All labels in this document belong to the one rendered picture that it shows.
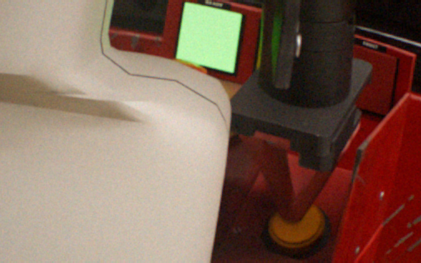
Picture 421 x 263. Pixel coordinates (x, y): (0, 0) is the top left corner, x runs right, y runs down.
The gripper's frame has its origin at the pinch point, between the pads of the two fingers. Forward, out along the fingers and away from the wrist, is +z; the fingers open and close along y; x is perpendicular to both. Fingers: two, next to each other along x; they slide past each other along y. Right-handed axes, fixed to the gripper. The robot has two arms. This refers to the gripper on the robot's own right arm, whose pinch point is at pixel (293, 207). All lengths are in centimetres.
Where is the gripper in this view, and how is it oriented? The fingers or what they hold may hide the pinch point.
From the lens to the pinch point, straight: 65.8
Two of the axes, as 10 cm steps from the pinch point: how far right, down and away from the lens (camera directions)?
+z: -0.4, 8.5, 5.3
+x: -9.1, -2.5, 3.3
